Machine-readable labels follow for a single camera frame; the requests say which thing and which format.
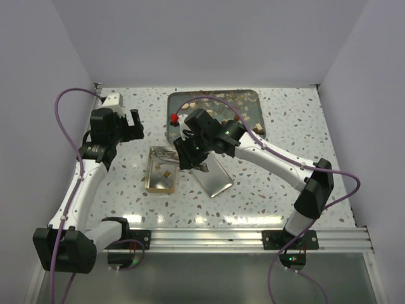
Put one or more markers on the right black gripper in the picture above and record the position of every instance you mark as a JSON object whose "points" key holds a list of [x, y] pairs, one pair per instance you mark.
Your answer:
{"points": [[187, 159]]}

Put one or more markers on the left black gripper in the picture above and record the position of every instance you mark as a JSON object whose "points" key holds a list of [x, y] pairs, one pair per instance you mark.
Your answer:
{"points": [[132, 132]]}

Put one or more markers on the silver metal tongs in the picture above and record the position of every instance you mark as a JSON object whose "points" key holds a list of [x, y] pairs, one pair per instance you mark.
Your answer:
{"points": [[171, 157]]}

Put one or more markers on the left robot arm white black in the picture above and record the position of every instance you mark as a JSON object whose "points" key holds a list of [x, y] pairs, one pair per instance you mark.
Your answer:
{"points": [[65, 245]]}

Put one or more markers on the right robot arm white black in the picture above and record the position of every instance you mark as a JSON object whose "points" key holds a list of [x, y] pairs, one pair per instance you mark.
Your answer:
{"points": [[202, 135]]}

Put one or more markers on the silver metal tin lid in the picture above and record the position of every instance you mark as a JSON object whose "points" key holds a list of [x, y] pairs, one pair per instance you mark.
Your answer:
{"points": [[213, 178]]}

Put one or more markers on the gold metal tin box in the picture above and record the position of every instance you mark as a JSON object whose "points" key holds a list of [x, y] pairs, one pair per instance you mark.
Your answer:
{"points": [[155, 181]]}

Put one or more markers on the floral teal serving tray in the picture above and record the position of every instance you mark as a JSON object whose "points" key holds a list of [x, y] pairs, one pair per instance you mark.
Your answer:
{"points": [[246, 101]]}

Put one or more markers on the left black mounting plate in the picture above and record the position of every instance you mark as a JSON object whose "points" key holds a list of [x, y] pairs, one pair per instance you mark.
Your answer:
{"points": [[141, 235]]}

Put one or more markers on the black mounting plate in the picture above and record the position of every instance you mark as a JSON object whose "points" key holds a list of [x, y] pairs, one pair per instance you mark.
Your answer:
{"points": [[141, 235], [276, 239]]}

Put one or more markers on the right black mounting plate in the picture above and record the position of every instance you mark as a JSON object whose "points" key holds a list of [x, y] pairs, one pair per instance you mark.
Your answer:
{"points": [[276, 239]]}

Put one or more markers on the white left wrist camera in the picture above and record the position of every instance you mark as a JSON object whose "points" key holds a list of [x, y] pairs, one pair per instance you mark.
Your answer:
{"points": [[114, 102]]}

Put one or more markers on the red cable connector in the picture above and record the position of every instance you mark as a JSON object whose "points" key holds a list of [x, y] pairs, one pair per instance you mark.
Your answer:
{"points": [[173, 118]]}

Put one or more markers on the aluminium rail front edge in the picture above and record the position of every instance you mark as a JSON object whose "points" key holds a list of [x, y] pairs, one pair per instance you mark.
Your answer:
{"points": [[249, 240]]}

